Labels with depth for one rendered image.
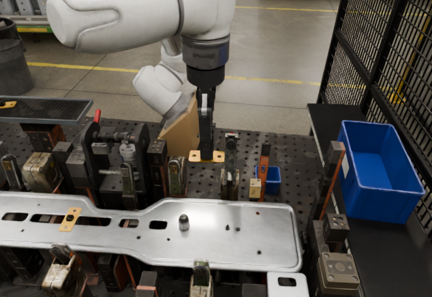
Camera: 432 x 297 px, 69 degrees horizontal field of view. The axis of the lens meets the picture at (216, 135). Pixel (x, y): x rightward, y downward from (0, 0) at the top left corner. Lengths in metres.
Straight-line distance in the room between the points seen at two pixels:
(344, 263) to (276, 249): 0.17
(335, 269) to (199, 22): 0.64
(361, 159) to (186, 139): 0.77
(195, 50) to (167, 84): 0.95
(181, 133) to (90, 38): 1.07
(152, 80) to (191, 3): 1.02
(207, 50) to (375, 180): 0.76
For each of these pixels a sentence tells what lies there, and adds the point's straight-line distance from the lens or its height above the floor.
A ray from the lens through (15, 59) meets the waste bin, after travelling 3.89.
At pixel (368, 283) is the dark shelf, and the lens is 0.90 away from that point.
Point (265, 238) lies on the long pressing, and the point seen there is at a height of 1.00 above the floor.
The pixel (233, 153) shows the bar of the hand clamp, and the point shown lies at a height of 1.15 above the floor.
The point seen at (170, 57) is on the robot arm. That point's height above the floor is 1.17.
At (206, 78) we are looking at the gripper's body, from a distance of 0.59.
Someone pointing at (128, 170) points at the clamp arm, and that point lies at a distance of 1.01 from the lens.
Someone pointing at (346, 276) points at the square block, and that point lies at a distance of 0.86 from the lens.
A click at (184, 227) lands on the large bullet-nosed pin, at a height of 1.02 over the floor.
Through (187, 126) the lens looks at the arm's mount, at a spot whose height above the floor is 0.91.
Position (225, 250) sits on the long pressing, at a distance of 0.90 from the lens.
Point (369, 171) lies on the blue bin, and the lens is 1.16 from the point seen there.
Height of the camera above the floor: 1.77
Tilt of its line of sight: 38 degrees down
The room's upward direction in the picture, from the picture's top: straight up
